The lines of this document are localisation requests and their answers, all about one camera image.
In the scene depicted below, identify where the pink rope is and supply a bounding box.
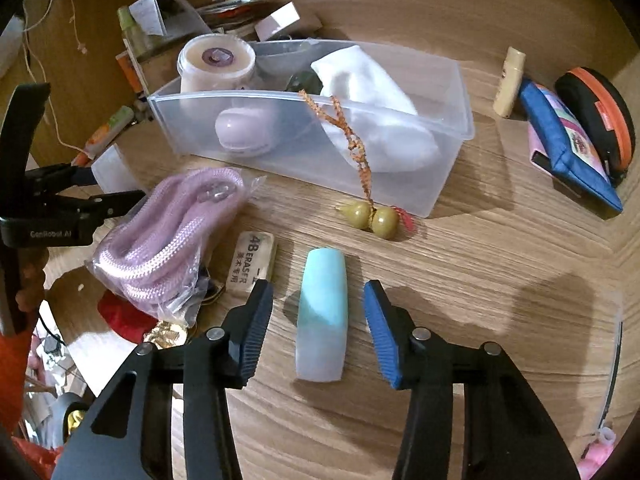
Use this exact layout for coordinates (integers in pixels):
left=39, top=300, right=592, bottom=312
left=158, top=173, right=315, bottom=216
left=86, top=167, right=266, bottom=328

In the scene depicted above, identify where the light blue eraser bar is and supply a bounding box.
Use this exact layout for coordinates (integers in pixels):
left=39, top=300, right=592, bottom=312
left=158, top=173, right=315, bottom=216
left=295, top=247, right=348, bottom=382

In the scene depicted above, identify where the gourd charm with cord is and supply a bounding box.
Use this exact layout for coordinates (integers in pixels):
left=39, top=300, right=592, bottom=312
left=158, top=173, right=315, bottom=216
left=298, top=90, right=416, bottom=240

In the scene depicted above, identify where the dark green small bottle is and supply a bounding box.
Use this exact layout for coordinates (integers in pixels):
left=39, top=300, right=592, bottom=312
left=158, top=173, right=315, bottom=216
left=285, top=70, right=323, bottom=96

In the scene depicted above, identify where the clear plastic storage bin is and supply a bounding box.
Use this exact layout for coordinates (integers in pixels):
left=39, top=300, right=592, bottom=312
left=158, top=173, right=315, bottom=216
left=150, top=39, right=475, bottom=217

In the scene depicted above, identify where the white 4B eraser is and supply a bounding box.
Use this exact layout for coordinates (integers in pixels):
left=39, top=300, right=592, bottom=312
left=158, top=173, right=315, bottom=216
left=226, top=231, right=278, bottom=297

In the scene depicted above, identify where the lilac round case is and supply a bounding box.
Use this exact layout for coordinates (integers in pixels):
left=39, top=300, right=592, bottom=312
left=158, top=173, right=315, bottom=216
left=215, top=106, right=278, bottom=156

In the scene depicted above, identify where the red gold pouch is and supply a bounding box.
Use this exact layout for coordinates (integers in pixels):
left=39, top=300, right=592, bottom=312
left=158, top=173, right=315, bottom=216
left=98, top=290, right=188, bottom=349

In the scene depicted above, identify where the person's left hand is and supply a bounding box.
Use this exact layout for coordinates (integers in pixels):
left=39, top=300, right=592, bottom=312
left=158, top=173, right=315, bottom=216
left=15, top=247, right=49, bottom=314

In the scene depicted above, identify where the white tissue pack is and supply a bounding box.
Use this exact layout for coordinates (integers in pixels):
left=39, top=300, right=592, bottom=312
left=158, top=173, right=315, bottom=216
left=90, top=144, right=143, bottom=194

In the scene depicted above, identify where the small white box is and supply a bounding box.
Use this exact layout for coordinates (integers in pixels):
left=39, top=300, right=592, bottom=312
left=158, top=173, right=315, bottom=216
left=254, top=2, right=300, bottom=41

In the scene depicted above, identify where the blue pencil pouch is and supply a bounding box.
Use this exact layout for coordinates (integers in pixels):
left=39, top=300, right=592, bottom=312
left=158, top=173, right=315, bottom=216
left=518, top=78, right=623, bottom=214

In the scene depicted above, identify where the cream lotion bottle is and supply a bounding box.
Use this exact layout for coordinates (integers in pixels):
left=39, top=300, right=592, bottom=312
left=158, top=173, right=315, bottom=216
left=492, top=47, right=526, bottom=118

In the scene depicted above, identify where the orange small box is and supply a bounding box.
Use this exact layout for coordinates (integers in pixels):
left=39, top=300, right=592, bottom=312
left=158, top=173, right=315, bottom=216
left=115, top=51, right=144, bottom=94

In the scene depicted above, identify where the orange green tube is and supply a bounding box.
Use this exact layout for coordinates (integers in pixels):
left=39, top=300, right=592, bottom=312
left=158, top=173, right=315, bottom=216
left=72, top=105, right=134, bottom=167

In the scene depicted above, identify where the black orange round case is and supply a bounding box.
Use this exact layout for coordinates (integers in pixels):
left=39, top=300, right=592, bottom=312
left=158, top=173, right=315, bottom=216
left=554, top=67, right=636, bottom=186

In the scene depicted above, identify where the white sock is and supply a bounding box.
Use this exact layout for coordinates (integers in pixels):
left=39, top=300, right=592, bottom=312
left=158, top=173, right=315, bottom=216
left=311, top=46, right=440, bottom=172

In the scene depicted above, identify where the open white paper booklet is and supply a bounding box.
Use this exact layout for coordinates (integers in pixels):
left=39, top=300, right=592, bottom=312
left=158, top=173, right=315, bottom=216
left=128, top=0, right=210, bottom=40

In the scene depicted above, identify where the white round cotton pad jar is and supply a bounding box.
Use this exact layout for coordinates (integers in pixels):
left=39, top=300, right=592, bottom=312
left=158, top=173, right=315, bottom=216
left=177, top=34, right=256, bottom=93

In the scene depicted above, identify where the white cord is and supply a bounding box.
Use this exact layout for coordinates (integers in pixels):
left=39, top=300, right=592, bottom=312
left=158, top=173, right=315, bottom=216
left=19, top=0, right=91, bottom=156

